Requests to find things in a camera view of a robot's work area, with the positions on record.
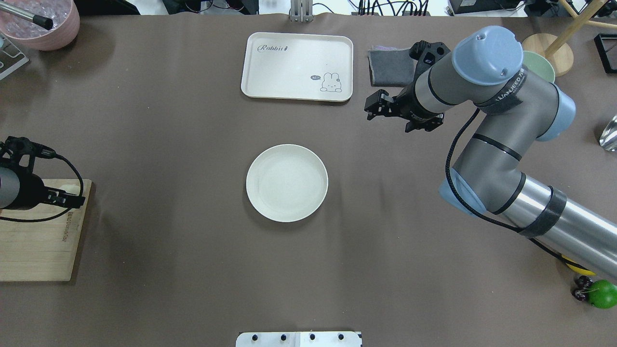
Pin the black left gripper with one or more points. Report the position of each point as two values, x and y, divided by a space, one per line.
30 191

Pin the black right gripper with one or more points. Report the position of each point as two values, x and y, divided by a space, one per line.
413 105

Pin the cream round plate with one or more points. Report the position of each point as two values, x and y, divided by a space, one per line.
287 183

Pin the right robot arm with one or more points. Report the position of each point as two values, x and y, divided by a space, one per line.
520 107

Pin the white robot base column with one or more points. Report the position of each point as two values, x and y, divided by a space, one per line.
329 338

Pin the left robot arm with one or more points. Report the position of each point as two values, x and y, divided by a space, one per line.
20 190

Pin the cream rabbit tray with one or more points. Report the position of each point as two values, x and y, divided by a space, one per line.
298 66

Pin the black flat tray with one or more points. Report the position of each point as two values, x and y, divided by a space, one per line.
606 45

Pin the grey folded cloth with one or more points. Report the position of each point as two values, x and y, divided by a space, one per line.
390 66

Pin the bamboo cutting board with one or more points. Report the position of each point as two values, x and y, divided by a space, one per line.
42 251

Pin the mint green bowl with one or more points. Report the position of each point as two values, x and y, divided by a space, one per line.
538 64

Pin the steel muddler black tip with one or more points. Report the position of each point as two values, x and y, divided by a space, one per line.
38 20

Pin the pink bowl of ice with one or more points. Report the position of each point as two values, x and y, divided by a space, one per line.
65 16

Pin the wooden mug tree stand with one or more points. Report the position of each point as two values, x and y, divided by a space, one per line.
555 49

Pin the steel ice scoop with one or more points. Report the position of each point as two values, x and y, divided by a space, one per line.
608 137

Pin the dark cherries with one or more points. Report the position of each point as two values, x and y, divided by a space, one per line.
583 284

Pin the green lime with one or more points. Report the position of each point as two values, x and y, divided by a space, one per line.
602 294

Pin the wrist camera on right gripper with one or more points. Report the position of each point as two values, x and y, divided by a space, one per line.
426 54

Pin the aluminium frame post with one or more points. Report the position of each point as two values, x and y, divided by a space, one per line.
301 11

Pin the white wire cup rack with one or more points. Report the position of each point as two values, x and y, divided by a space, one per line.
11 57

